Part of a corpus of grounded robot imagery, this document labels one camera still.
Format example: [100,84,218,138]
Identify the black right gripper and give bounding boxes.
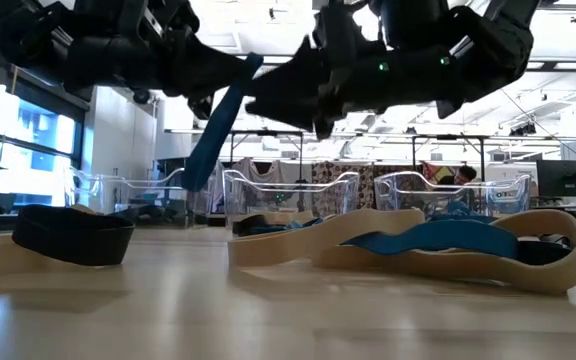
[244,3,465,142]

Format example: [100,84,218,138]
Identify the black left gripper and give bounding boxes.
[62,27,252,122]

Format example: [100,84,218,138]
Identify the large beige rubber band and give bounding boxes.
[226,208,428,269]
[311,208,576,296]

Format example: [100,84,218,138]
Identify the small wide black rubber band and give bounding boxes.
[516,238,573,267]
[11,203,136,268]

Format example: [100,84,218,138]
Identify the patterned brown quilt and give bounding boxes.
[311,160,375,217]

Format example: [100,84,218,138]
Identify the clear plastic basket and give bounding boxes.
[221,168,361,224]
[373,170,533,217]
[62,166,218,227]

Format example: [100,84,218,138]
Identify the colourful diamond quilt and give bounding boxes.
[420,161,457,185]

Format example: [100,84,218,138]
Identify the large bright window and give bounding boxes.
[0,83,85,207]

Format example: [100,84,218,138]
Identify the person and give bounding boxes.
[439,164,479,187]

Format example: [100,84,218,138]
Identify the long ceiling light fixture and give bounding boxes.
[525,60,576,72]

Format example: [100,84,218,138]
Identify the black computer monitor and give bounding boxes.
[536,159,576,199]

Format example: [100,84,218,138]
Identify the black metal rack frame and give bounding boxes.
[411,133,487,182]
[229,129,305,182]

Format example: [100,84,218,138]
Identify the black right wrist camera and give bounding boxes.
[367,0,452,51]

